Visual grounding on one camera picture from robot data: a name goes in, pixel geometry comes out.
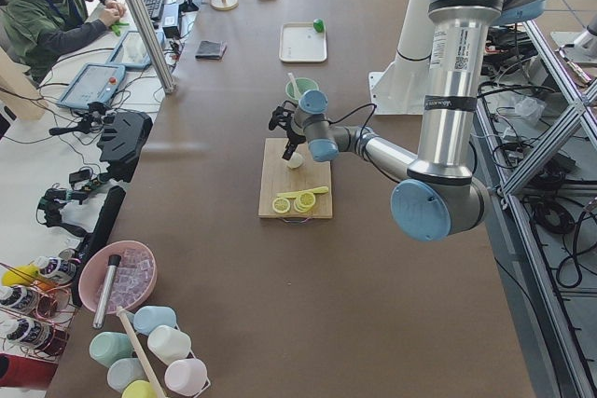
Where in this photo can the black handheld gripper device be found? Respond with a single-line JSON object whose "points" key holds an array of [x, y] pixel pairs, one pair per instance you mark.
{"points": [[82, 184]]}

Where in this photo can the white cup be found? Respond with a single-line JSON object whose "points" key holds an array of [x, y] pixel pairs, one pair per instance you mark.
{"points": [[169, 344]]}

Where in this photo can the green lime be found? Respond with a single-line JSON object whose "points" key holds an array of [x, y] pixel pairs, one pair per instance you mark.
{"points": [[318, 25]]}

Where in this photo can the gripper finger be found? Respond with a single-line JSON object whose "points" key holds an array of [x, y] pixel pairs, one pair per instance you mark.
{"points": [[290, 149], [293, 137]]}

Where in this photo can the copper wire bottle rack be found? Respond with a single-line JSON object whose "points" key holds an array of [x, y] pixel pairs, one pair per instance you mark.
{"points": [[37, 307]]}

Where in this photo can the yellow cup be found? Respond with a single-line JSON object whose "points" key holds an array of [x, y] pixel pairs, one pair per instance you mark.
{"points": [[139, 389]]}

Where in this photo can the wooden rack handle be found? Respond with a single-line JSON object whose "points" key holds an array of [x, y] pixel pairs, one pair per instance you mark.
{"points": [[139, 350]]}

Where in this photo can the front stacked lemon slice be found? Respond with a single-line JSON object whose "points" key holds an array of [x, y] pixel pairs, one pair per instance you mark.
{"points": [[299, 206]]}

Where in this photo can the pink bowl of ice cubes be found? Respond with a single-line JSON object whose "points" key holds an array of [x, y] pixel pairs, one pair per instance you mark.
{"points": [[135, 279]]}

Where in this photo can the single lemon slice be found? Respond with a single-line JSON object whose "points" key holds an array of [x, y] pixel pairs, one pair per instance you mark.
{"points": [[281, 205]]}

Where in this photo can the pink cup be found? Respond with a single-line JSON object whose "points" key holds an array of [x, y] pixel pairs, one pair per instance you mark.
{"points": [[187, 377]]}

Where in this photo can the cream rabbit tray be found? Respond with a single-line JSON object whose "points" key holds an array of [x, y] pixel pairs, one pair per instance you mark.
{"points": [[301, 43]]}

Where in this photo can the aluminium frame post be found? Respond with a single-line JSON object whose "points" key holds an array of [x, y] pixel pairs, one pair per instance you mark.
{"points": [[153, 48]]}

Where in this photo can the blue teach pendant near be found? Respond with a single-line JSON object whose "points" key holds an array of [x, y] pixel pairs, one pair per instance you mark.
{"points": [[94, 83]]}

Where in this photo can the wooden cutting board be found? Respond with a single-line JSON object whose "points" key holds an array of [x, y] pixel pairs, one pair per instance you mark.
{"points": [[277, 178]]}

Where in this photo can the black long bar device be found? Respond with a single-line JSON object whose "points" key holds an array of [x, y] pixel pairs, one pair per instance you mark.
{"points": [[97, 239]]}

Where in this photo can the steel muddler black tip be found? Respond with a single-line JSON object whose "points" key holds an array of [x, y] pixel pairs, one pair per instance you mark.
{"points": [[109, 278]]}

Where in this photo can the white ceramic spoon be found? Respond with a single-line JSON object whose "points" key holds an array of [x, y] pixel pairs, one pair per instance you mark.
{"points": [[295, 87]]}

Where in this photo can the blue teach pendant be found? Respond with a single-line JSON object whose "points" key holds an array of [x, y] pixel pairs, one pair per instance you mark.
{"points": [[130, 52], [94, 83]]}

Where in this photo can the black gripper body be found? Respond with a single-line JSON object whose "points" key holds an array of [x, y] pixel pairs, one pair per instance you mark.
{"points": [[295, 137]]}

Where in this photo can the light blue cup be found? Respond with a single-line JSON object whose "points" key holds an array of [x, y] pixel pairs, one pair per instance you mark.
{"points": [[148, 318]]}

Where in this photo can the white steamed bun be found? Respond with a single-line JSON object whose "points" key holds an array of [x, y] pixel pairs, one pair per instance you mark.
{"points": [[296, 161]]}

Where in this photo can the pale blue cup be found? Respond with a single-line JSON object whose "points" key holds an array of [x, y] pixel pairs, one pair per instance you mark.
{"points": [[123, 372]]}

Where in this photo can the folded grey cloth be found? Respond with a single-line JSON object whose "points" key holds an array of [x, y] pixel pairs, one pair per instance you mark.
{"points": [[211, 50]]}

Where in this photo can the blue teach pendant far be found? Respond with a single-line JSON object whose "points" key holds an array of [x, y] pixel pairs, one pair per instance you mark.
{"points": [[130, 52]]}

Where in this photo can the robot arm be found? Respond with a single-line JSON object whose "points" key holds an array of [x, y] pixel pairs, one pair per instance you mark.
{"points": [[436, 193]]}

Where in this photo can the seated person green jacket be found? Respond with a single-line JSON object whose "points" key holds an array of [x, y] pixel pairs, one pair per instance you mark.
{"points": [[41, 31]]}

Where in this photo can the mint green cup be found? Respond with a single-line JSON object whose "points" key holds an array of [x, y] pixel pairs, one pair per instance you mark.
{"points": [[108, 347]]}

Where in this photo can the mint green bowl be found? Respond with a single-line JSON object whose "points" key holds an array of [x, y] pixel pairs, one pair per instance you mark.
{"points": [[304, 84]]}

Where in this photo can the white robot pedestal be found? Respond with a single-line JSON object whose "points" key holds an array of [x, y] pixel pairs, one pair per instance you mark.
{"points": [[400, 88]]}

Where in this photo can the yellow plastic knife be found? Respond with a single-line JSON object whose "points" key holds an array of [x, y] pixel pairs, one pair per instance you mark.
{"points": [[294, 194]]}

